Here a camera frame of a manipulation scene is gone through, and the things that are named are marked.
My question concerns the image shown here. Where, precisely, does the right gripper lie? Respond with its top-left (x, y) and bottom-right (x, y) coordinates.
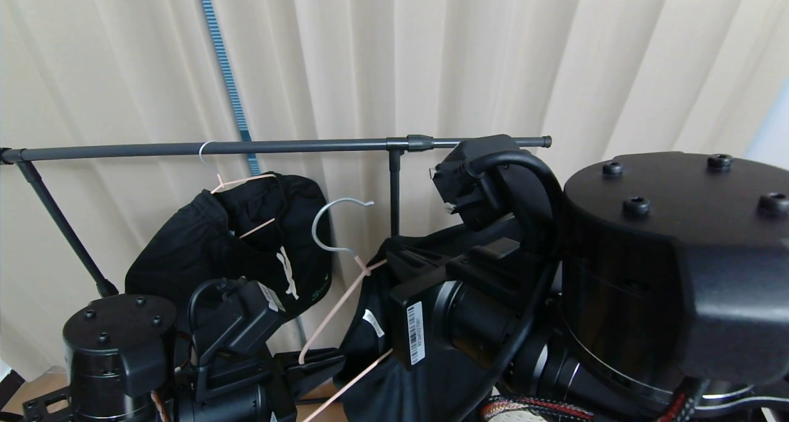
top-left (388, 237), bottom-right (555, 371)

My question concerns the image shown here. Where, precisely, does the black cable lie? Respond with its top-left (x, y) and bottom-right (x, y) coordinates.
top-left (187, 278), bottom-right (247, 335)
top-left (450, 150), bottom-right (565, 422)

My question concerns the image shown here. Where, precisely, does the black smooth garment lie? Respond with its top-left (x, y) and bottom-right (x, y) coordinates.
top-left (336, 216), bottom-right (555, 422)

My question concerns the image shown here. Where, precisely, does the black clothes rack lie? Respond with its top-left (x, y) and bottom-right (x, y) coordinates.
top-left (0, 136), bottom-right (552, 299)

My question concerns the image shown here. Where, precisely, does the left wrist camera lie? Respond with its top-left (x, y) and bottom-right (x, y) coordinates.
top-left (194, 279), bottom-right (288, 365)

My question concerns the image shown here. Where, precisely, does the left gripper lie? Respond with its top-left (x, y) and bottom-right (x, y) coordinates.
top-left (178, 347), bottom-right (298, 422)

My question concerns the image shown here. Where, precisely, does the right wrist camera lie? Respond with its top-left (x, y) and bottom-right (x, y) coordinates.
top-left (430, 134), bottom-right (526, 232)

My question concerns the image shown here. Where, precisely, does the pink clothes hanger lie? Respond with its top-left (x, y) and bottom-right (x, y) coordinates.
top-left (198, 141), bottom-right (277, 239)
top-left (299, 198), bottom-right (393, 422)

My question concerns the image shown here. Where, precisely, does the black knit garment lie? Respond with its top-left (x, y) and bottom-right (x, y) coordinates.
top-left (125, 172), bottom-right (334, 349)

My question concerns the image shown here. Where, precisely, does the beige curtain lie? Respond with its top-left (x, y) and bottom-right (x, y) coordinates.
top-left (203, 0), bottom-right (789, 355)
top-left (0, 0), bottom-right (261, 379)

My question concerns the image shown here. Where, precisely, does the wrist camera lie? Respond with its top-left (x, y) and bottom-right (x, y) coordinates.
top-left (194, 279), bottom-right (288, 365)
top-left (430, 134), bottom-right (526, 232)

